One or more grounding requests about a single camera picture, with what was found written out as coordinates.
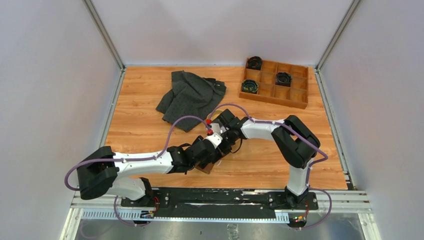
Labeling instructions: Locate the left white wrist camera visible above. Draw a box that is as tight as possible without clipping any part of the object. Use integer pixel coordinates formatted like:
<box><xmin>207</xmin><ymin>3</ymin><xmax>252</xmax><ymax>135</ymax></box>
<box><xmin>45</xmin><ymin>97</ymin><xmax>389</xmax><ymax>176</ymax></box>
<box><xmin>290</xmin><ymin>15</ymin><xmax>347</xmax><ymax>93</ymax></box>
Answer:
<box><xmin>206</xmin><ymin>132</ymin><xmax>223</xmax><ymax>149</ymax></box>

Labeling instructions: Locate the wooden compartment tray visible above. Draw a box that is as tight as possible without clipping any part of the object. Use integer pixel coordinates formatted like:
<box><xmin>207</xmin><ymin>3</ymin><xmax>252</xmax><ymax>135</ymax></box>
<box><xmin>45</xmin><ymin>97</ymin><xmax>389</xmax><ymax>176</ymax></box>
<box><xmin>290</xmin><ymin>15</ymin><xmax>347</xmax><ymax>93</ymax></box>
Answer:
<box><xmin>238</xmin><ymin>58</ymin><xmax>309</xmax><ymax>109</ymax></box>

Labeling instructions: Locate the black coiled belt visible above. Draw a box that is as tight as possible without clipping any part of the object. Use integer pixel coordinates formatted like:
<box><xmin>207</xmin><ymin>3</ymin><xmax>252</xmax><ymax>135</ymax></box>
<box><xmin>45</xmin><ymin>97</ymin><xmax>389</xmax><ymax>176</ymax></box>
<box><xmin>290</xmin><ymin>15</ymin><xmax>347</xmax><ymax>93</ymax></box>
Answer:
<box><xmin>275</xmin><ymin>72</ymin><xmax>293</xmax><ymax>87</ymax></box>
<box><xmin>246</xmin><ymin>56</ymin><xmax>263</xmax><ymax>71</ymax></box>

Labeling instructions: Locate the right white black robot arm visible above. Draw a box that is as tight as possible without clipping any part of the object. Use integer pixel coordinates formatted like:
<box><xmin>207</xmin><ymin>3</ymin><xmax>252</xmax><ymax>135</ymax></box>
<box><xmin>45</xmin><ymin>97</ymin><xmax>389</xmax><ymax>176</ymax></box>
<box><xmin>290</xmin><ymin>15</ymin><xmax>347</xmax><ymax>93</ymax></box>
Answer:
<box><xmin>212</xmin><ymin>109</ymin><xmax>321</xmax><ymax>209</ymax></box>

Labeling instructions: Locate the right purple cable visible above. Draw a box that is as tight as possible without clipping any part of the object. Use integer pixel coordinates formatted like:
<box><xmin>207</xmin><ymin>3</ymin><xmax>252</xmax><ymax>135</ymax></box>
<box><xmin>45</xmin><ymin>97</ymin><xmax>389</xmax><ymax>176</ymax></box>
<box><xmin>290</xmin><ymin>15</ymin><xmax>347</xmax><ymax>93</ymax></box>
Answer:
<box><xmin>205</xmin><ymin>103</ymin><xmax>333</xmax><ymax>231</ymax></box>

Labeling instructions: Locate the black coiled belt middle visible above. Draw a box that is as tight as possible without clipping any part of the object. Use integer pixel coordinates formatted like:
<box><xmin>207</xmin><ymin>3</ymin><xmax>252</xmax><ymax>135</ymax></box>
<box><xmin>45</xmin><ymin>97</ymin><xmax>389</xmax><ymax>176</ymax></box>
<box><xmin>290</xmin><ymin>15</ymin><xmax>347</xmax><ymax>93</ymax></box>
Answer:
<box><xmin>275</xmin><ymin>72</ymin><xmax>293</xmax><ymax>87</ymax></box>

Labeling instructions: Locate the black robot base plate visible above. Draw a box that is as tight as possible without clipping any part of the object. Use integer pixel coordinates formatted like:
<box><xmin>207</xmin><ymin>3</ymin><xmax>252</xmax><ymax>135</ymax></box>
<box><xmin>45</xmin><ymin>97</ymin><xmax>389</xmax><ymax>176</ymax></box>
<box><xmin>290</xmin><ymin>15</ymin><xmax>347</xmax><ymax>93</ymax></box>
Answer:
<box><xmin>119</xmin><ymin>187</ymin><xmax>319</xmax><ymax>219</ymax></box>

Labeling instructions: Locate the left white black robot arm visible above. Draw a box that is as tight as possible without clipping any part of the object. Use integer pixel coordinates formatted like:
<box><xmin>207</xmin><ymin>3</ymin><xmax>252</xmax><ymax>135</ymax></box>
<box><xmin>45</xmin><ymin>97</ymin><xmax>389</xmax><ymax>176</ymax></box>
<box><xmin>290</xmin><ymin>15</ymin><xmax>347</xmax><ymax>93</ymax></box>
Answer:
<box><xmin>76</xmin><ymin>134</ymin><xmax>231</xmax><ymax>207</ymax></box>

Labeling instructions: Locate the aluminium frame rail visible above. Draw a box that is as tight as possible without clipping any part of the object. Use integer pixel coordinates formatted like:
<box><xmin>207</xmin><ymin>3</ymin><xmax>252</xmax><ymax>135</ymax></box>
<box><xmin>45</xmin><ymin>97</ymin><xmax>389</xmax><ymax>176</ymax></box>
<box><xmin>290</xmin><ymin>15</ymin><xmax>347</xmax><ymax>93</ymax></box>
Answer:
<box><xmin>70</xmin><ymin>185</ymin><xmax>373</xmax><ymax>215</ymax></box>

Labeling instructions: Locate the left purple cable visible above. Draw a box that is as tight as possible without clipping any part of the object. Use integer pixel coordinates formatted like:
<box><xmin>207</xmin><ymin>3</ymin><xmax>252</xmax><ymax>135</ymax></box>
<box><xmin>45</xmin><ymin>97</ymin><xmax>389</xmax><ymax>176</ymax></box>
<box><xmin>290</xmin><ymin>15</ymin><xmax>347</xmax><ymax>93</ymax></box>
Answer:
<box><xmin>64</xmin><ymin>115</ymin><xmax>213</xmax><ymax>192</ymax></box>

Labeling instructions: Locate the purple cable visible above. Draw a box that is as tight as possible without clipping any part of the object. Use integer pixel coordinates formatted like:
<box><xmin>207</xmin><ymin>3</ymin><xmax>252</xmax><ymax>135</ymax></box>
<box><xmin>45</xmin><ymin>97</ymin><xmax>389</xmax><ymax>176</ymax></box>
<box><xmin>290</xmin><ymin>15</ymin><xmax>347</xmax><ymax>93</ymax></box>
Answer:
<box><xmin>64</xmin><ymin>115</ymin><xmax>213</xmax><ymax>192</ymax></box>
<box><xmin>205</xmin><ymin>103</ymin><xmax>333</xmax><ymax>231</ymax></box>

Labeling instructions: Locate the oval wooden card tray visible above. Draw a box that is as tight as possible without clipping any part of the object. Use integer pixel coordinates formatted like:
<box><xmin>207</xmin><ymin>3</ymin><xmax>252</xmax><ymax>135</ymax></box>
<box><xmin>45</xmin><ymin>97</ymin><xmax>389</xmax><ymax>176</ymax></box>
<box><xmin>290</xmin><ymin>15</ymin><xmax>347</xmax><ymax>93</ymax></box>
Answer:
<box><xmin>210</xmin><ymin>109</ymin><xmax>223</xmax><ymax>121</ymax></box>

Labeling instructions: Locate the dark green coiled belt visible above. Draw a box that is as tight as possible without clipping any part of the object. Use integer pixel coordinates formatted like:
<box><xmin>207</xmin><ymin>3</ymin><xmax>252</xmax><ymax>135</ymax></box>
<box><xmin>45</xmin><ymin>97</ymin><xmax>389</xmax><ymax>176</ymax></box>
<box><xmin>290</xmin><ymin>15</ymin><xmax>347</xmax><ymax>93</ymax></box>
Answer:
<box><xmin>241</xmin><ymin>79</ymin><xmax>259</xmax><ymax>94</ymax></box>

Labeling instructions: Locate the dark grey dotted cloth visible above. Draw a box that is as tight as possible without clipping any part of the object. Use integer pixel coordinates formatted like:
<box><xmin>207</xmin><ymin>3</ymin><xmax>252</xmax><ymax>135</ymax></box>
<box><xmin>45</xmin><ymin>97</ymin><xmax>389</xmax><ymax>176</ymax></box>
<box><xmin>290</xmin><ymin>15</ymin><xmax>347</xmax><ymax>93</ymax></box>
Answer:
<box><xmin>156</xmin><ymin>70</ymin><xmax>227</xmax><ymax>124</ymax></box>

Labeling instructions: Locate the brown leather card holder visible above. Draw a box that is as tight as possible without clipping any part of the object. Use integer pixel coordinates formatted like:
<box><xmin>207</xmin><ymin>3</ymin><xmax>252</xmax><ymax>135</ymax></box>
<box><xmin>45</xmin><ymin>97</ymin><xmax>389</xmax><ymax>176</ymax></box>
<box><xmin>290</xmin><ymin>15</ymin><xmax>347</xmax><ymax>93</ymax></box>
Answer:
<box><xmin>195</xmin><ymin>154</ymin><xmax>226</xmax><ymax>174</ymax></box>

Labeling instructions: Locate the black coiled belt top left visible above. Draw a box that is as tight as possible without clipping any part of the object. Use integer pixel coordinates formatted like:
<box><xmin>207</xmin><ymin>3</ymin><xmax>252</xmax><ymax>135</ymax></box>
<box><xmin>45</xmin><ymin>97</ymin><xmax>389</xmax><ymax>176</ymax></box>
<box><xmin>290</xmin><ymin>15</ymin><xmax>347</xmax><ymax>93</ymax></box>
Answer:
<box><xmin>246</xmin><ymin>56</ymin><xmax>263</xmax><ymax>71</ymax></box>

